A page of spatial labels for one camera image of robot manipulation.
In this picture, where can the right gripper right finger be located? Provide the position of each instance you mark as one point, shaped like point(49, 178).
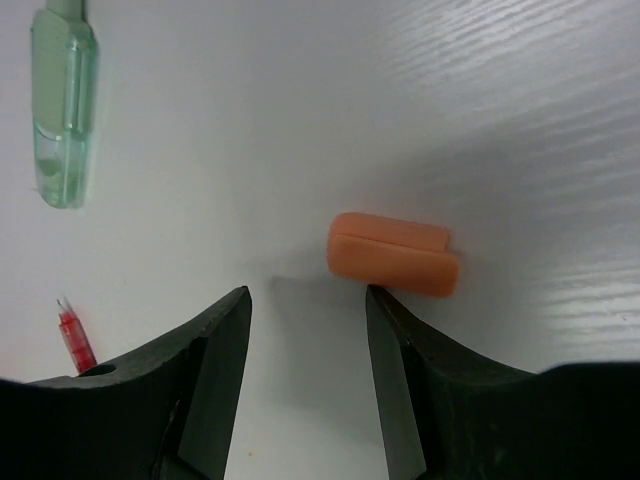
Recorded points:
point(447, 412)

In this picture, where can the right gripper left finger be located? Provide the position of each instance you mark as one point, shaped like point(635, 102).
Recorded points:
point(165, 410)

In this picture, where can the small orange cap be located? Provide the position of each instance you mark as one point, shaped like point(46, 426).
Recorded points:
point(392, 253)

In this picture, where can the red gel pen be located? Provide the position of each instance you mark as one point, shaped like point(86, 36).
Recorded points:
point(75, 338)

